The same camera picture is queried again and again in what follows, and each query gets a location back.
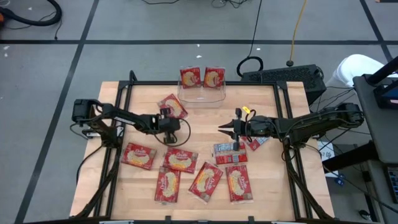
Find white chair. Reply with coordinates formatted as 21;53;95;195
333;54;398;88

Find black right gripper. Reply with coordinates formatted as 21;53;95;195
218;108;254;152

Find black desk crossbar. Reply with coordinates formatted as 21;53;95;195
322;140;379;174

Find black pole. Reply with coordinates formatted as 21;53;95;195
366;55;398;85

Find black cable bundle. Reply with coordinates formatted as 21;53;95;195
211;0;251;9

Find black hanging cable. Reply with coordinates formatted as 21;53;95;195
236;0;265;78

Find clear plastic bin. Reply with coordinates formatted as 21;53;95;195
176;65;227;109

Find black device with blue screen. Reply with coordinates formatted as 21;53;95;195
372;79;398;110

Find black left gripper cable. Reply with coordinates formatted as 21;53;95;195
154;117;192;147

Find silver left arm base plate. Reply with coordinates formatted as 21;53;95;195
81;129;101;139

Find thin black floor cable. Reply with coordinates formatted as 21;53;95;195
4;11;63;40
139;0;182;6

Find yellow hanging cable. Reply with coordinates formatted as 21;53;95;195
285;0;308;68

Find black keyboard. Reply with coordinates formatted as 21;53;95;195
384;165;398;205

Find grey side desk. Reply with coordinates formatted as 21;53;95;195
352;73;398;166

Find white paper sheet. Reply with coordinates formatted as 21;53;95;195
317;141;336;179

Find black vacuum hose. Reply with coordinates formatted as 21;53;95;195
0;0;63;27

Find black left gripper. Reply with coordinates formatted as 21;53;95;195
157;107;182;146

